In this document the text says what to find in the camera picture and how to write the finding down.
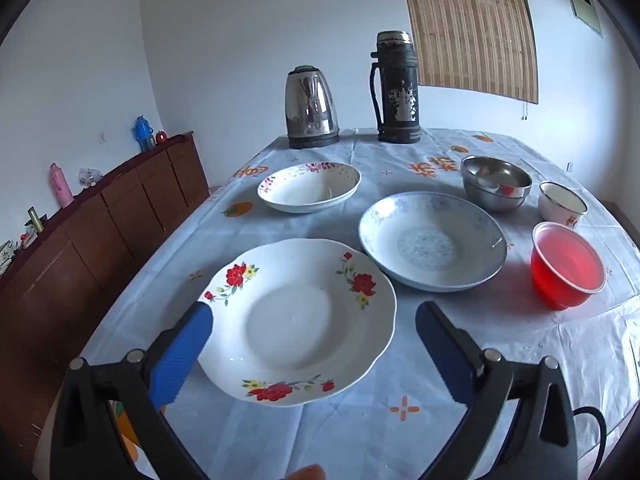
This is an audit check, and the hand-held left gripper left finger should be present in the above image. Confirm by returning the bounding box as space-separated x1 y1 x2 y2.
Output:
50 301 215 480

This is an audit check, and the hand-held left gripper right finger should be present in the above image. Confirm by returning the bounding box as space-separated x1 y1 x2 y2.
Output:
415 301 578 480

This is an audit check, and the blue patterned plate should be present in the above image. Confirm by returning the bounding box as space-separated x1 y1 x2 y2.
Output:
358 191 508 293

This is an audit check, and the white plate with red flowers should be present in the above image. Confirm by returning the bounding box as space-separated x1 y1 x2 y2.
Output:
196 238 398 408

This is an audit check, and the red plastic bowl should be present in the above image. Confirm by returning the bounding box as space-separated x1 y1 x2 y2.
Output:
530 221 608 311

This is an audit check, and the stainless steel bowl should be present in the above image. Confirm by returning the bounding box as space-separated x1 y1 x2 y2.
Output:
460 155 533 213

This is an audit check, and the white plate with pink flowers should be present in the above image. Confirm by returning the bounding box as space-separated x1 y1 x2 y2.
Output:
257 162 362 214

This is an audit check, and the white tablecloth with orange print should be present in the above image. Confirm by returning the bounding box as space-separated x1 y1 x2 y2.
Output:
37 127 640 480

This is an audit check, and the brown wooden sideboard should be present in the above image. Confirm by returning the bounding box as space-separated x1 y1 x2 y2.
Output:
0 130 211 461

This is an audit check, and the pink thermos bottle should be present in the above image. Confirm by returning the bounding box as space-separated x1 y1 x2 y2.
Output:
49 162 75 209

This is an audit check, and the blue thermos bottle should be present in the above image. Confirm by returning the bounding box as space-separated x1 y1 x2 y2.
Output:
132 115 156 153

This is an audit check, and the worn black thermos flask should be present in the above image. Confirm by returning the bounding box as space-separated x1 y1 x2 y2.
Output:
369 30 422 144

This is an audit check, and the stainless steel electric kettle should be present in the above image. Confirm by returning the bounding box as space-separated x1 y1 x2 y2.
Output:
285 65 341 150

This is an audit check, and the bamboo window blind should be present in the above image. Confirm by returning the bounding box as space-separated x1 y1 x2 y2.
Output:
396 0 540 106

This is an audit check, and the black cable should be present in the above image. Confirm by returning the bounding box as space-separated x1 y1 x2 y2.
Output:
572 407 608 456

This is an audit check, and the wall electrical panel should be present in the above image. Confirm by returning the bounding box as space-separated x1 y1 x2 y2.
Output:
559 0 604 38

